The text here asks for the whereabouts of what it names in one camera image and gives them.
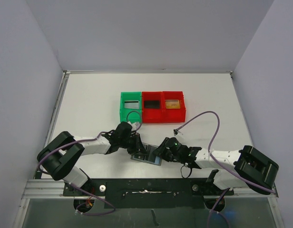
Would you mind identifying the red plastic bin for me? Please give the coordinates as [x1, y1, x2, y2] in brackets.
[163, 91, 186, 123]
[142, 92, 162, 124]

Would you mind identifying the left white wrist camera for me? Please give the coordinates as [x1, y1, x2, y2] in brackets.
[127, 121, 141, 131]

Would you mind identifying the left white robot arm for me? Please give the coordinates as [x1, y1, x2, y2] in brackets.
[37, 122, 146, 195]

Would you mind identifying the middle red plastic bin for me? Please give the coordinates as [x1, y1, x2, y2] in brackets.
[142, 92, 162, 124]

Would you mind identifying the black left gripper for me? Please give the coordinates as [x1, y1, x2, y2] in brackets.
[119, 132, 147, 155]

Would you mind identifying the front aluminium frame rail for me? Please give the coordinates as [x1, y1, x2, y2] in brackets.
[13, 179, 284, 228]

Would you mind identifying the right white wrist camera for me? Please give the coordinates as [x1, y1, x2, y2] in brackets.
[173, 129, 184, 136]

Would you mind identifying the silver VIP card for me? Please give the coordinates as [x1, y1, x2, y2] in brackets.
[124, 100, 140, 109]

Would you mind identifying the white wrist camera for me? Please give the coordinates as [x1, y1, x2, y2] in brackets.
[127, 121, 141, 131]
[173, 129, 184, 136]

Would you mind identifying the right red plastic bin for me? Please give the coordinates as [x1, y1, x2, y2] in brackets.
[163, 91, 186, 123]

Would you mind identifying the green plastic bin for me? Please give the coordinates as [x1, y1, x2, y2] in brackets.
[119, 92, 142, 123]

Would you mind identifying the black credit card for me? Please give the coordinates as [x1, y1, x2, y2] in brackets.
[146, 145, 159, 164]

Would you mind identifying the aluminium table edge rail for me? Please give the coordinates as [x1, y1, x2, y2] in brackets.
[38, 70, 95, 164]

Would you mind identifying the black card in bin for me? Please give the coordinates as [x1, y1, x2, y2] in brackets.
[144, 100, 160, 109]

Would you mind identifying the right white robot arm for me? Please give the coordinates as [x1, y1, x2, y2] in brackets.
[153, 137, 279, 195]

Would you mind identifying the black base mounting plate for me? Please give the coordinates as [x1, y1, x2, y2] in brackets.
[62, 170, 223, 209]

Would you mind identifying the grey card holder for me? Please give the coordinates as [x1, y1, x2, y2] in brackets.
[131, 143, 162, 166]

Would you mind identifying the gold credit card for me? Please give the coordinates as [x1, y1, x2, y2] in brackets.
[165, 100, 181, 109]

